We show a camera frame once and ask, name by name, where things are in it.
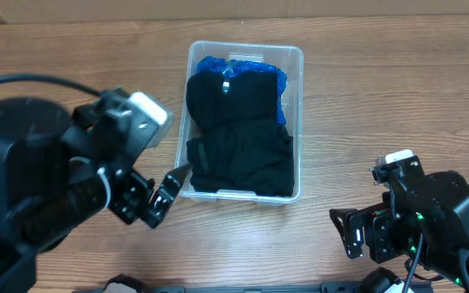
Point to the blue sparkly garment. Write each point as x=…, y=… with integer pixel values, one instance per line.
x=235, y=67

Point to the black sock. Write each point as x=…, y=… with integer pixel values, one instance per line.
x=242, y=150
x=213, y=100

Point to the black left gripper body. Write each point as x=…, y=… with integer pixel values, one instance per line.
x=127, y=194

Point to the black cloth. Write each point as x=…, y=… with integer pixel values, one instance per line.
x=265, y=185

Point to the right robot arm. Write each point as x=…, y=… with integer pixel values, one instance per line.
x=446, y=227

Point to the clear plastic storage bin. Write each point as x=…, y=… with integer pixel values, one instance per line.
x=290, y=59

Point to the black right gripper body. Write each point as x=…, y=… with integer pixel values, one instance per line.
x=397, y=233

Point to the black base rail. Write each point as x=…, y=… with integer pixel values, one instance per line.
x=380, y=280

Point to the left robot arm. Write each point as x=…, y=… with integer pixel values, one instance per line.
x=59, y=168

